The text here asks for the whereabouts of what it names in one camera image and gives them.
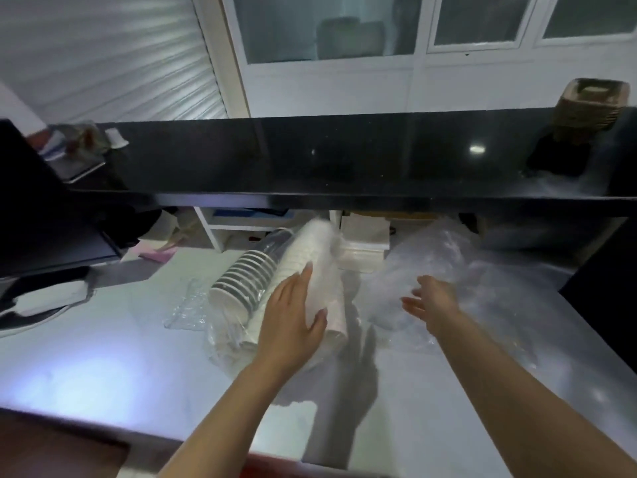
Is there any person's left hand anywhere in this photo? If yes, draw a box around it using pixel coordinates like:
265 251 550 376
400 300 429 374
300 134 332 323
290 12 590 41
251 261 329 382

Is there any person's right hand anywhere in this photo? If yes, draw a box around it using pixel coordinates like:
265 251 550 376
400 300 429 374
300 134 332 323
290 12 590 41
400 275 466 337

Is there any clear plastic bag sheet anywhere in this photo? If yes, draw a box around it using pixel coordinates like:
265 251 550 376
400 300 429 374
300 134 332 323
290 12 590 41
358 216 563 374

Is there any stack of striped paper cups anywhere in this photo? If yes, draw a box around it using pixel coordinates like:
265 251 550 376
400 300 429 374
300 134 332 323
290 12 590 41
208 227 295 324

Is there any stack of white paper cups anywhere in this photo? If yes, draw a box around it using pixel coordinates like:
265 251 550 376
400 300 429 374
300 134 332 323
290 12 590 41
246 218 349 352

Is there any person's left forearm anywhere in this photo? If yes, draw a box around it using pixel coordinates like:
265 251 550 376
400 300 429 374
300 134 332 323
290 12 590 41
159 360 295 478

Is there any person's right forearm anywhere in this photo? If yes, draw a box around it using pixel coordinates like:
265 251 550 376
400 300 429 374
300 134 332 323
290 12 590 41
433 313 637 478

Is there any pink paper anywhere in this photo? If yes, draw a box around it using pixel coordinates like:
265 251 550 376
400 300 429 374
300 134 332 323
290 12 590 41
139 243 180 264

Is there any stack of pulp cup trays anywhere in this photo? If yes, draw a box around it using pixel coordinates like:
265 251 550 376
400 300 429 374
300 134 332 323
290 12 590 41
552 78 632 145

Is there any wrapped white napkin packet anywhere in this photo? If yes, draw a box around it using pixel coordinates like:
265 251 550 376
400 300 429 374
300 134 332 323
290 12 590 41
338 211 391 274

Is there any clear bubble wrap sheet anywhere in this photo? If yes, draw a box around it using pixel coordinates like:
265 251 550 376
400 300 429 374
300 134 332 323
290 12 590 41
163 278 212 332

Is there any white shelf unit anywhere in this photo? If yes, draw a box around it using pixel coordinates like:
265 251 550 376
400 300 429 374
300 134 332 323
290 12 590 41
194 206 344 252

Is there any black glossy bar counter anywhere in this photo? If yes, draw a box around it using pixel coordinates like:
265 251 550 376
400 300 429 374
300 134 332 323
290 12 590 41
69 106 637 217

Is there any white framed window partition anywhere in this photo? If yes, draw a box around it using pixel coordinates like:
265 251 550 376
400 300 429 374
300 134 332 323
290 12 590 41
191 0 637 118

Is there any white power strip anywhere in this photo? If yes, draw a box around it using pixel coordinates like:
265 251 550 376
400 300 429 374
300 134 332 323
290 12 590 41
13 279 90 317

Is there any black monitor base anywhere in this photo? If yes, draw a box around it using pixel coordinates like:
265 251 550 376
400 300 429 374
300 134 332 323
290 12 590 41
0 266 98 339

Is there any brown wooden cabinet door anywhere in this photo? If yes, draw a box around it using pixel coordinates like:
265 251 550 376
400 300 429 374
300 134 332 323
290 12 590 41
0 408 133 478

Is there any black monitor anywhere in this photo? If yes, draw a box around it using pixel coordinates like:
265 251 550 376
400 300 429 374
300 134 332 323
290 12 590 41
0 119 123 279

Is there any grey roller shutter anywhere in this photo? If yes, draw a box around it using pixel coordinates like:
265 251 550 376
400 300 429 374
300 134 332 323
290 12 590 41
0 0 230 126

